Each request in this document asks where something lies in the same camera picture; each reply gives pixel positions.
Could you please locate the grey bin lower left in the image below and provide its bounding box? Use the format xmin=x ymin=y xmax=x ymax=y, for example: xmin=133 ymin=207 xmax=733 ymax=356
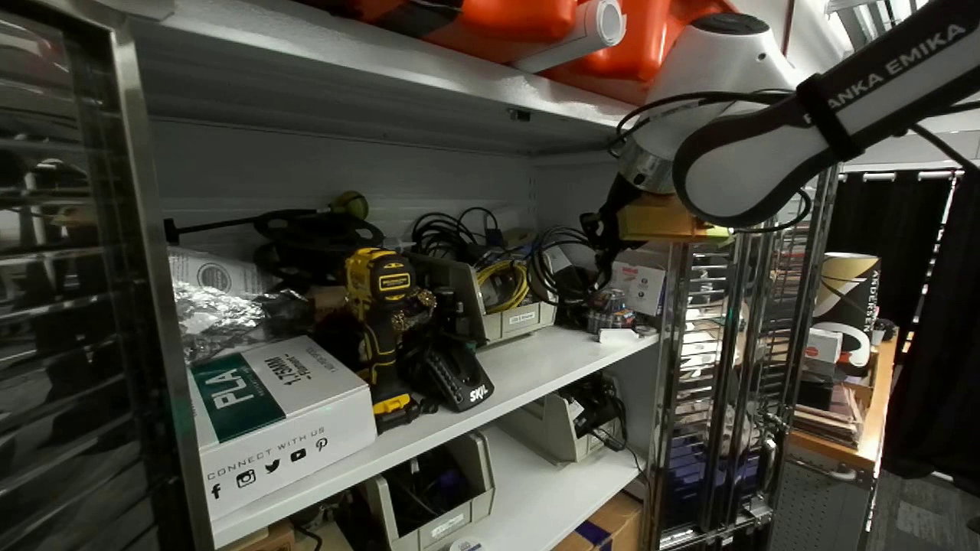
xmin=360 ymin=433 xmax=497 ymax=551

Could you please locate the wire rack cart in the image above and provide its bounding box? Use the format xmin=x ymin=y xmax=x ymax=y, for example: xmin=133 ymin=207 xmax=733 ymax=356
xmin=651 ymin=171 xmax=836 ymax=551

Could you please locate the bundle of black cables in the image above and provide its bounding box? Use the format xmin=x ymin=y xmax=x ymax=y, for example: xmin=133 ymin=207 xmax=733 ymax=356
xmin=408 ymin=206 xmax=509 ymax=270

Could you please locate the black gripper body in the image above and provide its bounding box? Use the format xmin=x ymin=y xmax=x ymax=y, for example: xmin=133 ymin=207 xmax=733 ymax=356
xmin=594 ymin=177 xmax=639 ymax=279

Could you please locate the white tube on top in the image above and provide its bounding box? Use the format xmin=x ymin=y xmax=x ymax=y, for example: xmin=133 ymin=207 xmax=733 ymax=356
xmin=514 ymin=0 xmax=627 ymax=75

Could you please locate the grey bin lower right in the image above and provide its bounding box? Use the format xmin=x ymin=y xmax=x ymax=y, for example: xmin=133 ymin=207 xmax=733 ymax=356
xmin=502 ymin=389 xmax=623 ymax=462

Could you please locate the white metal shelf unit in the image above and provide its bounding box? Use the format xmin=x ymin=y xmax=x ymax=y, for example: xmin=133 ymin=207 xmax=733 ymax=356
xmin=59 ymin=0 xmax=706 ymax=551

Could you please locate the orange plastic container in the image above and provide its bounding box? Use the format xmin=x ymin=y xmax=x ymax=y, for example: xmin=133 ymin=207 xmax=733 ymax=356
xmin=325 ymin=0 xmax=733 ymax=104

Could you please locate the white mug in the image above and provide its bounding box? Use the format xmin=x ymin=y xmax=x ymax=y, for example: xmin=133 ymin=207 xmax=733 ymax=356
xmin=801 ymin=322 xmax=874 ymax=368

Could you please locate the black cables pile left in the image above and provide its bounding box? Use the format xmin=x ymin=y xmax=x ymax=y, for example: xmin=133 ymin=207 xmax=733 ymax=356
xmin=247 ymin=191 xmax=387 ymax=288

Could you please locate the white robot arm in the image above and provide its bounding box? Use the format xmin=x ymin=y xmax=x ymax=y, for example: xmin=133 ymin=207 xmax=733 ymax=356
xmin=590 ymin=0 xmax=980 ymax=273

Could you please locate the cardboard box bottom shelf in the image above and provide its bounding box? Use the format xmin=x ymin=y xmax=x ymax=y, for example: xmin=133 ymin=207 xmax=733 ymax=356
xmin=553 ymin=494 xmax=643 ymax=551

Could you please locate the grey bin with yellow cable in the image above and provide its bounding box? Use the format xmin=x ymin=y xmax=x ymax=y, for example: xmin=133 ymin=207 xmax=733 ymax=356
xmin=457 ymin=261 xmax=556 ymax=347

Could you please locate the yellow black cordless drill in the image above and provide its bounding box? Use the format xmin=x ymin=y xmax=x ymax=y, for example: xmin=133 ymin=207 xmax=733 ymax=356
xmin=346 ymin=248 xmax=436 ymax=433

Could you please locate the white PLA filament box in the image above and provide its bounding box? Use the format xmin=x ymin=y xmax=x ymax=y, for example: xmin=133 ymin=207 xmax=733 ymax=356
xmin=188 ymin=337 xmax=376 ymax=517

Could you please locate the wooden side table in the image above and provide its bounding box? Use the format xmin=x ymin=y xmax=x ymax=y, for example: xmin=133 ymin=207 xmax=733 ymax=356
xmin=788 ymin=331 xmax=898 ymax=480

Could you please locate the silver foil bag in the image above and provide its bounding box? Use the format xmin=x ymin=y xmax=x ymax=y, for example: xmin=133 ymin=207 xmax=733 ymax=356
xmin=174 ymin=283 xmax=311 ymax=363

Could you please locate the black battery charger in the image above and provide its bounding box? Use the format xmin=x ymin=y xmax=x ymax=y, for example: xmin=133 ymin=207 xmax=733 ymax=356
xmin=419 ymin=340 xmax=492 ymax=413

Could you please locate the white card box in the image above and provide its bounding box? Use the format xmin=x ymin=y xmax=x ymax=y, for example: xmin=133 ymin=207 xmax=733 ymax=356
xmin=611 ymin=248 xmax=663 ymax=314

